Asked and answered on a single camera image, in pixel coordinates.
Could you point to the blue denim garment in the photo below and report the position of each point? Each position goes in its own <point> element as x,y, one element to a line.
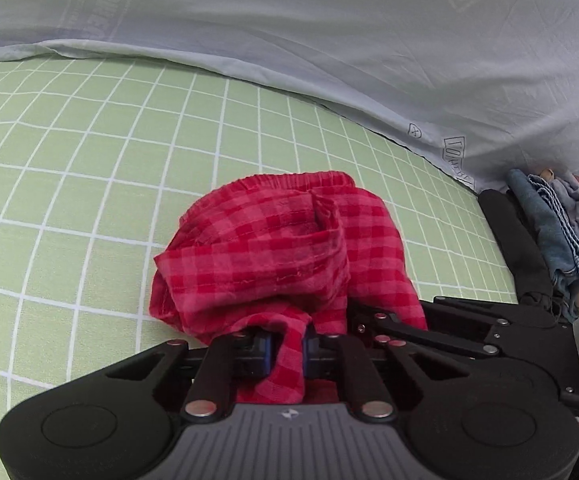
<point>539,230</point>

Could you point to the red checked shorts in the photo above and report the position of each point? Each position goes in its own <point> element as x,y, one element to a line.
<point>279,255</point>

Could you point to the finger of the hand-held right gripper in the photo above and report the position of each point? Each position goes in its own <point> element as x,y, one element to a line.
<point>494,316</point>
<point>434,332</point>

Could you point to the green checked bed sheet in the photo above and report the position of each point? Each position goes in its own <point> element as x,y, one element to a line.
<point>94,185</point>

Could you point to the grey carrot print sheet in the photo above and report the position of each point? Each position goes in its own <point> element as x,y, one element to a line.
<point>319,35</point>

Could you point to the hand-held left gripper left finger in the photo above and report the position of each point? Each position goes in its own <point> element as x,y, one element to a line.
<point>265,356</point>

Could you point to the black cloth garment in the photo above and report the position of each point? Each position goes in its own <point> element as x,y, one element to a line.
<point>514,240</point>

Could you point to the blue plaid garment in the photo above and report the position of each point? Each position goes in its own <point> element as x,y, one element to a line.
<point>572,202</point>

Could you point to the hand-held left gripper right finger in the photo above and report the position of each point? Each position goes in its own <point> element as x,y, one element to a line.
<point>310,357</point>

